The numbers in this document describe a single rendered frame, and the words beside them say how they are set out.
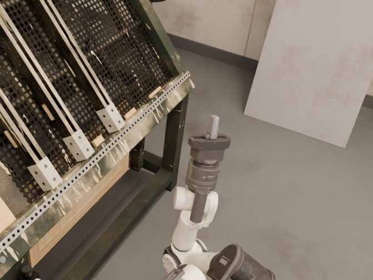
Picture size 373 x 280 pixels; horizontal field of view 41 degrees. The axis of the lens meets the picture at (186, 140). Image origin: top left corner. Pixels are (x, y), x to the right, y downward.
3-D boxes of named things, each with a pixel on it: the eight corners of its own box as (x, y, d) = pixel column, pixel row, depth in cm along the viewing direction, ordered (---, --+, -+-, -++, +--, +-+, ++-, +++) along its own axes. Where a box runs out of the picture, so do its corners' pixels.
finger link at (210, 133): (218, 118, 133) (213, 139, 135) (212, 114, 135) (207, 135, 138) (212, 118, 132) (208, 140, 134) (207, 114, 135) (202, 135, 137)
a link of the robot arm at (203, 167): (238, 144, 136) (228, 182, 140) (221, 129, 143) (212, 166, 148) (198, 145, 130) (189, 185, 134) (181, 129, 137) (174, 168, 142)
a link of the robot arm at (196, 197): (216, 170, 145) (208, 204, 150) (179, 165, 144) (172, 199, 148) (220, 189, 135) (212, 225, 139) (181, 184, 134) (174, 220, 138)
